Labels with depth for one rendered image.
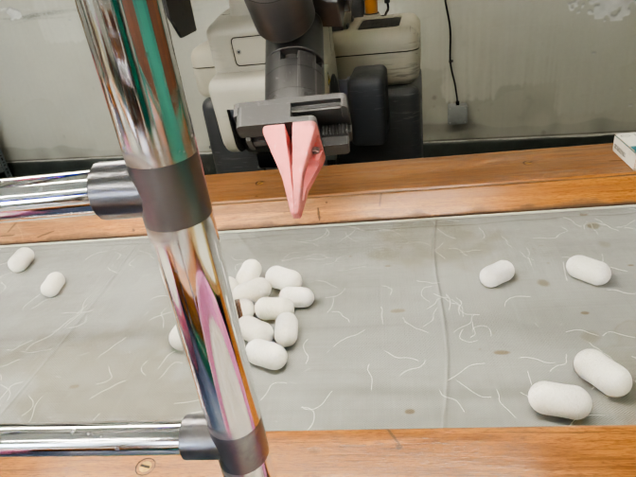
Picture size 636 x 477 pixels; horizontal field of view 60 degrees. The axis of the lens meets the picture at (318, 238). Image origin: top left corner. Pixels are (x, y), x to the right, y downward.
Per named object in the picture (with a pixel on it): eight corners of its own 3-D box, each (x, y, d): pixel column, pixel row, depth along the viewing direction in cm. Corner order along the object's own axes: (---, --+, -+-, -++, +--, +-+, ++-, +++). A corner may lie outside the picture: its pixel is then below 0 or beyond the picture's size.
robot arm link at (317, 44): (326, 32, 57) (273, 40, 58) (314, -17, 51) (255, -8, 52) (328, 89, 55) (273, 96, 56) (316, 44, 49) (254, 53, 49)
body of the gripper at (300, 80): (346, 110, 47) (344, 39, 49) (231, 121, 48) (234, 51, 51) (353, 146, 53) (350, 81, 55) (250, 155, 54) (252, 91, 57)
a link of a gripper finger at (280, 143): (346, 197, 44) (343, 97, 47) (259, 203, 45) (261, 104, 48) (353, 225, 51) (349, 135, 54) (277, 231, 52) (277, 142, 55)
